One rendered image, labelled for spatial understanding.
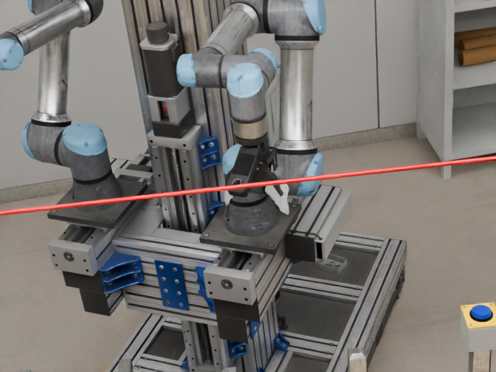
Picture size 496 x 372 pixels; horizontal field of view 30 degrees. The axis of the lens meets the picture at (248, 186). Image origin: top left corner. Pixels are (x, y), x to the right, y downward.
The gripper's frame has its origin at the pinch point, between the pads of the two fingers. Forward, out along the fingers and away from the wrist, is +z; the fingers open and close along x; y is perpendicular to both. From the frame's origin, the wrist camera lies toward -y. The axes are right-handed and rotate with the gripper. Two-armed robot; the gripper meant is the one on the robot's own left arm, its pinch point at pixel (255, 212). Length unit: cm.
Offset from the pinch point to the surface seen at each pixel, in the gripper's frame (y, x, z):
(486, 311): -11, -54, 9
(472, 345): -15, -52, 15
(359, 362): -22.9, -30.3, 17.5
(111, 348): 70, 104, 132
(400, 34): 257, 31, 72
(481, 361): -12, -54, 21
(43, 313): 82, 144, 132
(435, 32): 236, 9, 60
